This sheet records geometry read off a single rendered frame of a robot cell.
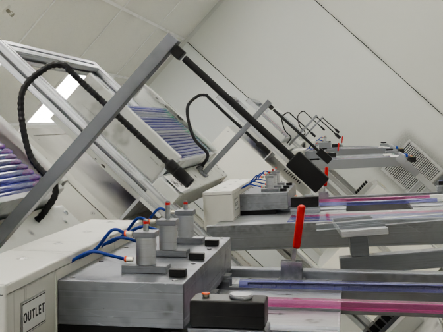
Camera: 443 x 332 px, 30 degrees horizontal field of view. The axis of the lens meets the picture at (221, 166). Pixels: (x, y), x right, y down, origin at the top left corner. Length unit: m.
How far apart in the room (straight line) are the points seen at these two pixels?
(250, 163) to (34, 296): 4.76
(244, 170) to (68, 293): 4.70
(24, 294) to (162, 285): 0.14
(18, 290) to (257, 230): 1.24
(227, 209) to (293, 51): 6.53
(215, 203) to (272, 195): 0.19
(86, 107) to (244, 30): 6.61
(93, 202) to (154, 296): 1.21
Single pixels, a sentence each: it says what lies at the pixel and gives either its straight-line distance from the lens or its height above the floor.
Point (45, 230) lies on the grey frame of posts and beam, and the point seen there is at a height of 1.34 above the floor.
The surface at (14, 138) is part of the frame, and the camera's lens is 1.29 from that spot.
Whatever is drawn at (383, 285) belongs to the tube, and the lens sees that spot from 1.11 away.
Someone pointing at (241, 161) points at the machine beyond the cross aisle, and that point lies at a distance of 5.55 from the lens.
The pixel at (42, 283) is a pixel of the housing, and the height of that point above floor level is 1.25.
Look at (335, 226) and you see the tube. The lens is 1.32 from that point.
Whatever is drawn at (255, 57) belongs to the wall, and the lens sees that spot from 8.67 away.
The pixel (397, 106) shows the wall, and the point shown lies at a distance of 8.60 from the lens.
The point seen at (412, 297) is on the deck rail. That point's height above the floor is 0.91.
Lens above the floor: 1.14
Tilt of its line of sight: 4 degrees up
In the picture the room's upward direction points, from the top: 47 degrees counter-clockwise
